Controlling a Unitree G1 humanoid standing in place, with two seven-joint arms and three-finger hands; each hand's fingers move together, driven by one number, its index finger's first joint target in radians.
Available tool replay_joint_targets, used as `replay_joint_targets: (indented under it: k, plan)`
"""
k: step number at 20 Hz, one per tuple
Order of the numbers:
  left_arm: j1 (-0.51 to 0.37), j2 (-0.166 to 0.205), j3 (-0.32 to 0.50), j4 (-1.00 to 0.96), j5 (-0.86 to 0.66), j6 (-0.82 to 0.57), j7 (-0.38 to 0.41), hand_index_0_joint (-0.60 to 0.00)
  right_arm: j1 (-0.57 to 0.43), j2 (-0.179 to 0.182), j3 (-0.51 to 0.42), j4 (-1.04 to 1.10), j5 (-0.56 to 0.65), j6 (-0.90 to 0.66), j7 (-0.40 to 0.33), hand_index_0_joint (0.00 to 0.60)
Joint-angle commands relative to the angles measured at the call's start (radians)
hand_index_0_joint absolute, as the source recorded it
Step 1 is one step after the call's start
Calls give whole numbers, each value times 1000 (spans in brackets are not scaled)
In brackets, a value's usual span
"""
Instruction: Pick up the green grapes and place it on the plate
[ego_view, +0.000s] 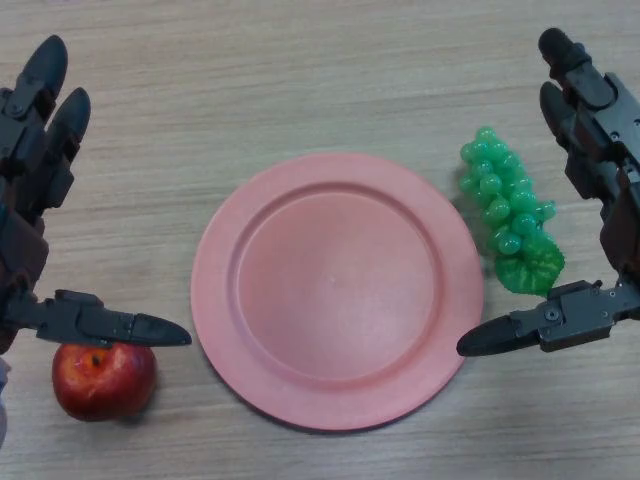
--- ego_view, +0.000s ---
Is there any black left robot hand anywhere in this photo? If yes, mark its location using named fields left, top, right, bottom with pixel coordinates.
left=0, top=34, right=193, bottom=357

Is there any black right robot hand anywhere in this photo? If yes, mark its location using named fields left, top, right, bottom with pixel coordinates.
left=457, top=27, right=640, bottom=357

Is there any green grape bunch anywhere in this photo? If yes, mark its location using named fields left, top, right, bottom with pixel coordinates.
left=457, top=126, right=567, bottom=297

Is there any pink round plate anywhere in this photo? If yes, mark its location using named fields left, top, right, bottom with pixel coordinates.
left=190, top=152, right=485, bottom=432

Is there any red apple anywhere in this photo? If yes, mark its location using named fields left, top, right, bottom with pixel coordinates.
left=51, top=342, right=158, bottom=423

